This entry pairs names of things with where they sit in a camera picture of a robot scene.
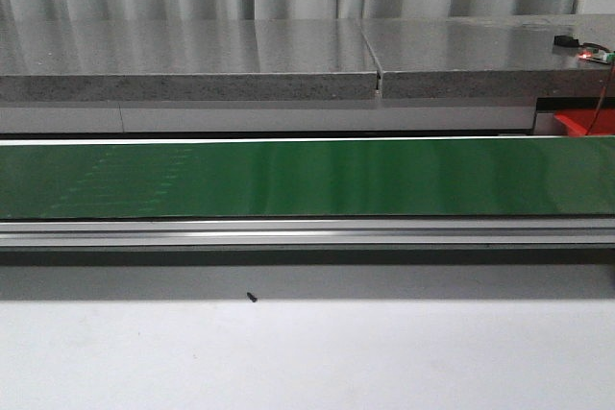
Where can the grey stone bench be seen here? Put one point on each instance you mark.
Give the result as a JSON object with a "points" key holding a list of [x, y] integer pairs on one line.
{"points": [[320, 77]]}

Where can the green conveyor belt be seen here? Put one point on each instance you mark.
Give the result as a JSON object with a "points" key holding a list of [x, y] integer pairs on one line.
{"points": [[499, 176]]}

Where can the red tray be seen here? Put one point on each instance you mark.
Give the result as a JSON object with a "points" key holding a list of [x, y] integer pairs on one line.
{"points": [[578, 122]]}

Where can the small green circuit board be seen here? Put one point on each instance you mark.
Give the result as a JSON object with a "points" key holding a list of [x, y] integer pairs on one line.
{"points": [[588, 51]]}

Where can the aluminium conveyor frame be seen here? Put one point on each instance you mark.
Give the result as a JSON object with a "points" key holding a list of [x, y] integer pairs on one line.
{"points": [[389, 232]]}

